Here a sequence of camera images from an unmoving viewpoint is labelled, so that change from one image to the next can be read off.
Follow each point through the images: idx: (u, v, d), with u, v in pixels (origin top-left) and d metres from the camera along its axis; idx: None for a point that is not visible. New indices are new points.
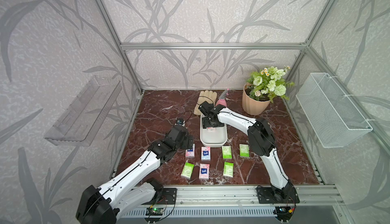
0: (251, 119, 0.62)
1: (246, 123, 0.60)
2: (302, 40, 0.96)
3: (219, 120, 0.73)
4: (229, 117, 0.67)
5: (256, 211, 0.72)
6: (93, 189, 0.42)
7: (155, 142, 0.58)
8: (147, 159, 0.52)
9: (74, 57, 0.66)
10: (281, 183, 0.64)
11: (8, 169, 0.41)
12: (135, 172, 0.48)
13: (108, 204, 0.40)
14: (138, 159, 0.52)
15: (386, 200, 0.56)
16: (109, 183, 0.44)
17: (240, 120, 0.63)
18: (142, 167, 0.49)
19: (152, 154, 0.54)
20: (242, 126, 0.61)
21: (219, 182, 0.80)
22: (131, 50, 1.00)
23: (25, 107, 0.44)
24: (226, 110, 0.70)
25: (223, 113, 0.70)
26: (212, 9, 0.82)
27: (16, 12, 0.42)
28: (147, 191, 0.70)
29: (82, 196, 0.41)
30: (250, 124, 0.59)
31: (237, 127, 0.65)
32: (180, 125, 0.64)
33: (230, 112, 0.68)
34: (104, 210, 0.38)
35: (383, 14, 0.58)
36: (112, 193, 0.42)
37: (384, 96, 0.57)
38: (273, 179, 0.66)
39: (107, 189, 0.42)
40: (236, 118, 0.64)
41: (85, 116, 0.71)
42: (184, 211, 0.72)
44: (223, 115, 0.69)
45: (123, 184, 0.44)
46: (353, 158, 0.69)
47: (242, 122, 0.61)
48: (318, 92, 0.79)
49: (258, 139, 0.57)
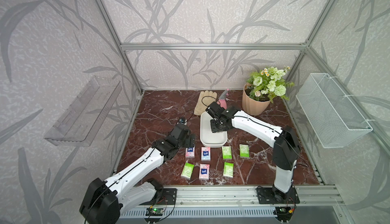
0: (275, 126, 0.53)
1: (270, 133, 0.51)
2: (302, 41, 0.96)
3: (232, 124, 0.63)
4: (248, 123, 0.57)
5: (256, 211, 0.72)
6: (99, 182, 0.42)
7: (158, 140, 0.59)
8: (151, 156, 0.53)
9: (74, 57, 0.66)
10: (284, 188, 0.63)
11: (8, 169, 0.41)
12: (140, 167, 0.49)
13: (115, 197, 0.40)
14: (143, 155, 0.53)
15: (386, 200, 0.56)
16: (116, 177, 0.45)
17: (262, 128, 0.53)
18: (147, 163, 0.51)
19: (156, 151, 0.55)
20: (265, 135, 0.52)
21: (219, 182, 0.80)
22: (131, 50, 1.00)
23: (25, 108, 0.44)
24: (243, 115, 0.60)
25: (238, 117, 0.59)
26: (212, 9, 0.82)
27: (16, 12, 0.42)
28: (147, 190, 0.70)
29: (89, 189, 0.41)
30: (276, 134, 0.50)
31: (257, 135, 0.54)
32: (182, 123, 0.66)
33: (248, 117, 0.59)
34: (110, 201, 0.39)
35: (383, 14, 0.58)
36: (118, 186, 0.43)
37: (384, 96, 0.57)
38: (277, 180, 0.64)
39: (114, 182, 0.43)
40: (256, 125, 0.55)
41: (85, 116, 0.71)
42: (184, 211, 0.72)
44: (239, 121, 0.59)
45: (128, 178, 0.45)
46: (353, 158, 0.69)
47: (266, 131, 0.52)
48: (318, 92, 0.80)
49: (287, 153, 0.49)
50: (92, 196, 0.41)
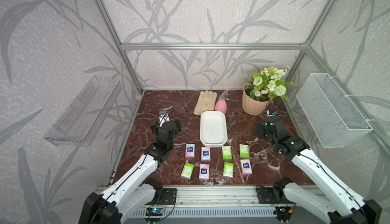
0: (357, 195, 0.41)
1: (346, 199, 0.41)
2: (302, 40, 0.96)
3: (293, 160, 0.52)
4: (316, 170, 0.47)
5: (256, 211, 0.72)
6: (95, 195, 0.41)
7: (150, 147, 0.60)
8: (144, 162, 0.54)
9: (74, 57, 0.66)
10: (290, 198, 0.62)
11: (8, 169, 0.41)
12: (136, 174, 0.49)
13: (114, 208, 0.40)
14: (137, 162, 0.53)
15: (386, 200, 0.56)
16: (112, 188, 0.44)
17: (335, 187, 0.43)
18: (142, 169, 0.51)
19: (149, 156, 0.56)
20: (336, 197, 0.42)
21: (219, 182, 0.80)
22: (131, 50, 1.00)
23: (25, 107, 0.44)
24: (312, 158, 0.49)
25: (306, 158, 0.49)
26: (212, 9, 0.82)
27: (16, 12, 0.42)
28: (147, 192, 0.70)
29: (84, 204, 0.40)
30: (356, 205, 0.40)
31: (323, 189, 0.46)
32: (167, 123, 0.62)
33: (319, 163, 0.48)
34: (110, 213, 0.39)
35: (383, 14, 0.58)
36: (116, 196, 0.43)
37: (384, 96, 0.57)
38: (295, 196, 0.59)
39: (110, 193, 0.43)
40: (326, 180, 0.45)
41: (85, 116, 0.71)
42: (185, 211, 0.72)
44: (306, 163, 0.49)
45: (125, 187, 0.45)
46: (353, 158, 0.69)
47: (339, 193, 0.42)
48: (318, 92, 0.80)
49: None
50: (90, 212, 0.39)
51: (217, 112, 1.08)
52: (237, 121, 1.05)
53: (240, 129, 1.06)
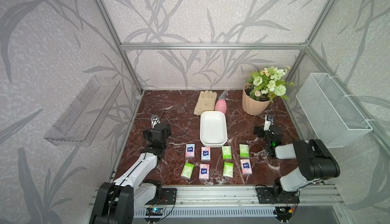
0: None
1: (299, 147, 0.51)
2: (302, 40, 0.96)
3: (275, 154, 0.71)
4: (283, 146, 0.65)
5: (256, 211, 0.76)
6: (107, 185, 0.43)
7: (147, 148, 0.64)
8: (147, 156, 0.59)
9: (74, 56, 0.66)
10: (286, 188, 0.63)
11: (8, 169, 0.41)
12: (141, 165, 0.54)
13: (131, 189, 0.43)
14: (140, 157, 0.58)
15: (386, 200, 0.56)
16: (123, 176, 0.48)
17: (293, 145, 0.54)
18: (146, 162, 0.56)
19: (148, 154, 0.60)
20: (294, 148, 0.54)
21: (219, 182, 0.80)
22: (131, 50, 1.00)
23: (25, 107, 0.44)
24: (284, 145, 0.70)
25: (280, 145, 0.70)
26: (212, 9, 0.82)
27: (16, 12, 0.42)
28: (149, 187, 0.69)
29: (97, 197, 0.41)
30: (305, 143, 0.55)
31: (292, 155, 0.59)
32: (158, 125, 0.68)
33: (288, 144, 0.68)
34: (127, 193, 0.41)
35: (383, 14, 0.58)
36: (128, 181, 0.46)
37: (384, 96, 0.57)
38: (287, 179, 0.63)
39: (123, 180, 0.46)
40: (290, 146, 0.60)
41: (85, 116, 0.71)
42: (185, 211, 0.72)
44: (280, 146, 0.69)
45: (135, 174, 0.49)
46: (353, 158, 0.69)
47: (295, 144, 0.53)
48: (318, 92, 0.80)
49: (304, 150, 0.50)
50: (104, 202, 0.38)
51: (217, 112, 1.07)
52: (237, 121, 1.05)
53: (240, 129, 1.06)
